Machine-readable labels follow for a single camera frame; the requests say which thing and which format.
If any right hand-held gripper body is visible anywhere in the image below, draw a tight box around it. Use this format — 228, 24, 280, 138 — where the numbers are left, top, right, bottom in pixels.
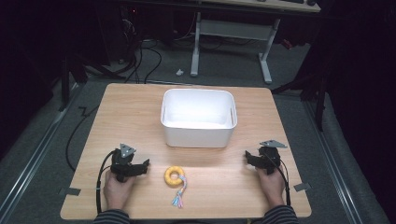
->
257, 139, 289, 175

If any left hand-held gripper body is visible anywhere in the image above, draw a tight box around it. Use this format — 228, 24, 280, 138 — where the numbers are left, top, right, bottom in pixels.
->
109, 143, 139, 183

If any person's left hand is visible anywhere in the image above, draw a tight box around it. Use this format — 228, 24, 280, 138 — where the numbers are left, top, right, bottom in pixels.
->
103, 169, 137, 212

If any person's right hand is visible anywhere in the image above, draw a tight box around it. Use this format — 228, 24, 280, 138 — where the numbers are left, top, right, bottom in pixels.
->
255, 165, 287, 208

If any white plastic bin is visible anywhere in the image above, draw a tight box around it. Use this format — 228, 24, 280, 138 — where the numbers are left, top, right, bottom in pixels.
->
160, 88, 238, 149

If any dark metal stand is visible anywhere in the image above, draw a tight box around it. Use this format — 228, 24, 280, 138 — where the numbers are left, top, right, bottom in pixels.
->
271, 66, 328, 133
57, 54, 125, 113

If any desk with white legs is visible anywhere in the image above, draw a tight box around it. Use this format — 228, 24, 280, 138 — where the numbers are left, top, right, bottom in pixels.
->
190, 0, 322, 85

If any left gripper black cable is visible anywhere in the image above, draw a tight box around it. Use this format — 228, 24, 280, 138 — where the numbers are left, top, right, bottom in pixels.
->
95, 149, 117, 215

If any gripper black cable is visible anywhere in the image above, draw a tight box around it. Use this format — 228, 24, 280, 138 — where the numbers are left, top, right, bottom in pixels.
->
266, 153, 292, 207
95, 149, 117, 215

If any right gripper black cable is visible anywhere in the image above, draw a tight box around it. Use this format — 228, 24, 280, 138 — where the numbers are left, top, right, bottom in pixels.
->
266, 153, 292, 207

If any yellow ring toy with tassel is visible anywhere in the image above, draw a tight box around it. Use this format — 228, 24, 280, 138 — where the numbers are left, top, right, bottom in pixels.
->
163, 165, 189, 209

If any black floor cable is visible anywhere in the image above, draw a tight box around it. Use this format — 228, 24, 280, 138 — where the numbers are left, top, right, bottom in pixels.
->
64, 105, 99, 173

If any metal floor rail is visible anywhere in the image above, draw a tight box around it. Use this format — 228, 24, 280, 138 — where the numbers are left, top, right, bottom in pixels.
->
0, 83, 82, 218
303, 101, 363, 224

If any bundle of black floor cables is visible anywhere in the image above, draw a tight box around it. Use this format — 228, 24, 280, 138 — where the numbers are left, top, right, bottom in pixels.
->
120, 18, 163, 84

